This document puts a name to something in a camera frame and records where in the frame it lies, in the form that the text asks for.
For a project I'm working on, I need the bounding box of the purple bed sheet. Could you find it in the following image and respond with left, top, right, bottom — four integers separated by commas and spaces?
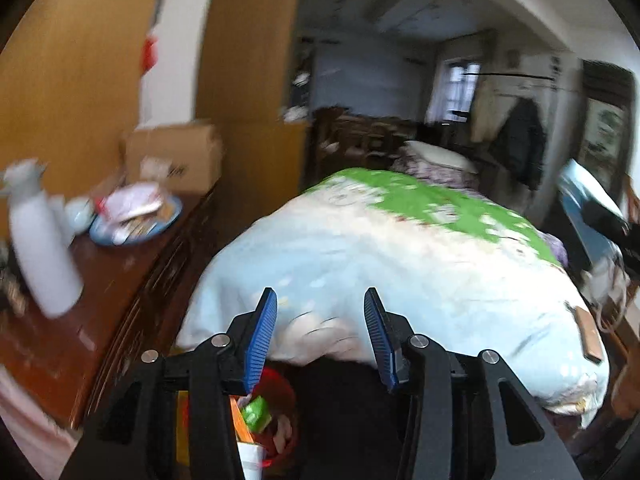
542, 232, 571, 268

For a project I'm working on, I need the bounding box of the blue face mask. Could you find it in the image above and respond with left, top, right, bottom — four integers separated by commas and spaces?
557, 159, 632, 333

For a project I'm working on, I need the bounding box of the white projection screen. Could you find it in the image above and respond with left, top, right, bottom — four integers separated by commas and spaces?
312, 45, 426, 121

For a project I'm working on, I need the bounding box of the yellow plastic container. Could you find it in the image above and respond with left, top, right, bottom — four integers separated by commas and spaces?
175, 390, 193, 466

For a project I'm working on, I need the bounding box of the dark glass jar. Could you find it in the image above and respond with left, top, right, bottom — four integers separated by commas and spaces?
0, 245, 26, 316

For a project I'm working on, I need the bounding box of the wooden table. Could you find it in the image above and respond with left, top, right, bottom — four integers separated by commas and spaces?
312, 107, 416, 181

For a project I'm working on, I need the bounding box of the white pillow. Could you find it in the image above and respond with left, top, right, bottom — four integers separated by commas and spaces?
404, 141, 476, 168

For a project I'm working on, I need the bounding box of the dark wooden sideboard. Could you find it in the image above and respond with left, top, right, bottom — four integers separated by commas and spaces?
0, 185, 221, 431

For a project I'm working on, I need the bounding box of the cardboard box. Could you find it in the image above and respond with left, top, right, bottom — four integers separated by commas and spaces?
120, 120, 223, 196

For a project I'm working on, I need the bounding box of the dark framed painting panel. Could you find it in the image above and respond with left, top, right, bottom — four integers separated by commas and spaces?
575, 60, 636, 196

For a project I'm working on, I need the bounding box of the white thermos jug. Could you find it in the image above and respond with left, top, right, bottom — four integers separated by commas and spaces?
0, 159, 85, 318

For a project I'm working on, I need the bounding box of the brown flat object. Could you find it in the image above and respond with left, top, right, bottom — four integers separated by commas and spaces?
574, 305, 603, 365

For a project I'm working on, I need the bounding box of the cartoon print quilt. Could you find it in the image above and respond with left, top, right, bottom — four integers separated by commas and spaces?
176, 167, 611, 428

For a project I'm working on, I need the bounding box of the wooden door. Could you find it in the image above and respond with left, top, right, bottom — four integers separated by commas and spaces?
0, 0, 171, 201

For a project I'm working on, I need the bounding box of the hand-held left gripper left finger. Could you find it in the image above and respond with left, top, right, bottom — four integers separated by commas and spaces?
60, 287, 278, 480

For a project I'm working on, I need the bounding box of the white paper cup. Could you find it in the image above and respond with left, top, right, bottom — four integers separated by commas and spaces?
237, 440, 266, 480

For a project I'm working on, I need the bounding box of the pink snack packet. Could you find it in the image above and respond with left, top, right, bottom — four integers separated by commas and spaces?
102, 183, 166, 221

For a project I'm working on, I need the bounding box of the black jacket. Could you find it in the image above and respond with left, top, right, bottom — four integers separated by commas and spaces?
487, 97, 546, 191

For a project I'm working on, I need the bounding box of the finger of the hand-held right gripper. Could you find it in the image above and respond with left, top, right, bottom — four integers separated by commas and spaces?
582, 201, 632, 242

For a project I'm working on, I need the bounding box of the tall wooden wardrobe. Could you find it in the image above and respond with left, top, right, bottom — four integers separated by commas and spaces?
197, 0, 313, 211

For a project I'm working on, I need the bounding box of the blue snack plate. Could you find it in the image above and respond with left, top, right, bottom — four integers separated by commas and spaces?
89, 195, 183, 247

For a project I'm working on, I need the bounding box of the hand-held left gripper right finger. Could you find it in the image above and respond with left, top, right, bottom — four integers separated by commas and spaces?
364, 287, 583, 480

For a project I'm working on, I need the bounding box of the red hanging ornament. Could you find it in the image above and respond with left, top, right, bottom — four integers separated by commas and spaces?
141, 35, 158, 72

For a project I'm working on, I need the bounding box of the red mesh basket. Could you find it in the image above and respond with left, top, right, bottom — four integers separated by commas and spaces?
182, 367, 298, 471

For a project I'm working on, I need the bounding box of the window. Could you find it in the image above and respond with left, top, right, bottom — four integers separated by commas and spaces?
432, 57, 481, 123

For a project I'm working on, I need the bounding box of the orange green box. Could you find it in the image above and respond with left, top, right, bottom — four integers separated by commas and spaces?
230, 395, 273, 443

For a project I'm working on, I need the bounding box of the beige coat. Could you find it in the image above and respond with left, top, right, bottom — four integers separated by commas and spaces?
470, 80, 508, 143

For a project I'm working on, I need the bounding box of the black metal coat rack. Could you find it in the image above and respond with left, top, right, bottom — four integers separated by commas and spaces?
462, 57, 561, 201

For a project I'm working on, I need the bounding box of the pale ceramic lidded cup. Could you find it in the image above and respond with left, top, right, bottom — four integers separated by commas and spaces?
65, 197, 96, 233

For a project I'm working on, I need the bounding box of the ceiling tube lamp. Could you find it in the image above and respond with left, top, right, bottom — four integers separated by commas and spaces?
367, 0, 403, 21

